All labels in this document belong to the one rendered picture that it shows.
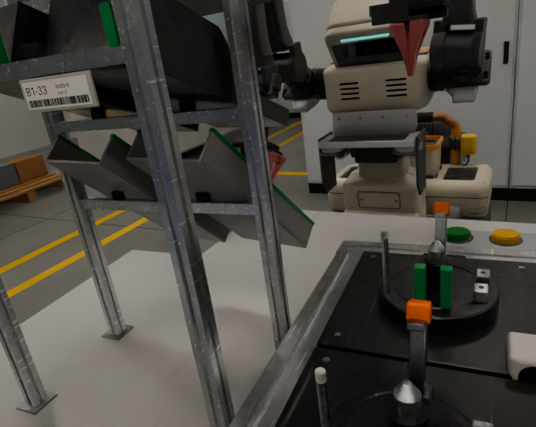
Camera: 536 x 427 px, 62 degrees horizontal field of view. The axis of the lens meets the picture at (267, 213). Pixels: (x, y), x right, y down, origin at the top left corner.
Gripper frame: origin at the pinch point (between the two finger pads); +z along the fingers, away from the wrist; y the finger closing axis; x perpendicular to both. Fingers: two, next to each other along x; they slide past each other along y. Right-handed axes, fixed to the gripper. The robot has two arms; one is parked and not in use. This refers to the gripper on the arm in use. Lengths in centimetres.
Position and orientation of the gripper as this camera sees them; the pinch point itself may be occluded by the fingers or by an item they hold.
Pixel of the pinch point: (411, 69)
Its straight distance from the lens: 70.9
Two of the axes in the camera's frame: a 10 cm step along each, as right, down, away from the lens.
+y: 9.0, 0.4, -4.3
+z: 1.2, 9.4, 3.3
